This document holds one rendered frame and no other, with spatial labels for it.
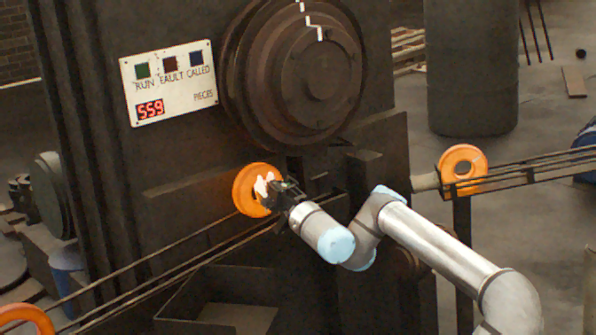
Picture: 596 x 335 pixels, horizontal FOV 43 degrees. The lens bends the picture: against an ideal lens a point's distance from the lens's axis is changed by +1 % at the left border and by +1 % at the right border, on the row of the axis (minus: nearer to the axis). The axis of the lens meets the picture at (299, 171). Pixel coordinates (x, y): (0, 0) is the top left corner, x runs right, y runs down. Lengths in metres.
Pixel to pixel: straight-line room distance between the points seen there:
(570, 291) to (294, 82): 1.64
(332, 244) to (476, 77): 3.09
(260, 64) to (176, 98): 0.25
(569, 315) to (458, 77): 2.15
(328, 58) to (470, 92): 2.84
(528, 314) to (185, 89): 1.08
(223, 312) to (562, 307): 1.55
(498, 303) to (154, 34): 1.10
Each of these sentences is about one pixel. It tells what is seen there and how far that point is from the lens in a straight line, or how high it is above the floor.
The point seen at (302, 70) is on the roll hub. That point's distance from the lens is 2.04.
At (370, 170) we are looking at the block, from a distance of 2.36.
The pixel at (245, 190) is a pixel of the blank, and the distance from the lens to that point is 2.09.
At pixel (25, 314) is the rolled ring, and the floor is 0.72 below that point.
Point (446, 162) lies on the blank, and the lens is 2.47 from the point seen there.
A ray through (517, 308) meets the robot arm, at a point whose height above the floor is 0.81.
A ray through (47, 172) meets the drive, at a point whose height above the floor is 0.63.
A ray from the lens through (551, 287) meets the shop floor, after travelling 3.25.
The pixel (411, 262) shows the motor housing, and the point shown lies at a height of 0.49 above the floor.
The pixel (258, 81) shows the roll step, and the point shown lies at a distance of 2.02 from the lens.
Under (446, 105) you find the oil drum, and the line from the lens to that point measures 4.92.
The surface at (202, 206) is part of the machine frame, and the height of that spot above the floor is 0.80.
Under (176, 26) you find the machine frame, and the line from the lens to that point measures 2.08.
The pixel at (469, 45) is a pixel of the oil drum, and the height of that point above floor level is 0.59.
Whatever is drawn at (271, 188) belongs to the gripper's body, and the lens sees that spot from 2.01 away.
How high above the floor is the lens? 1.61
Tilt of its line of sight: 21 degrees down
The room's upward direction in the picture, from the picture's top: 6 degrees counter-clockwise
